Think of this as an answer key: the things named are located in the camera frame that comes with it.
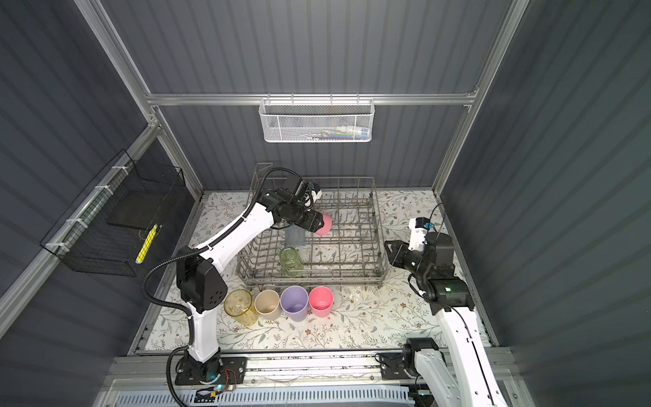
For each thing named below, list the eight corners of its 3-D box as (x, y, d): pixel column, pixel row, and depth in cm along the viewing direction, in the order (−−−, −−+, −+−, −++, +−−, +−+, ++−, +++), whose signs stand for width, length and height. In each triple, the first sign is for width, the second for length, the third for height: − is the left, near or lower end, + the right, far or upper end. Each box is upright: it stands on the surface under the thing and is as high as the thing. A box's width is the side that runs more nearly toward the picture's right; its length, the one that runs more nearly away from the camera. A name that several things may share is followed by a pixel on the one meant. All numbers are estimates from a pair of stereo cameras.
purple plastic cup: (284, 326, 83) (278, 314, 73) (287, 300, 89) (281, 285, 79) (309, 326, 83) (306, 313, 73) (310, 300, 89) (307, 285, 79)
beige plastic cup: (258, 322, 83) (251, 313, 76) (262, 300, 87) (256, 289, 80) (279, 322, 83) (274, 313, 76) (282, 300, 87) (278, 289, 80)
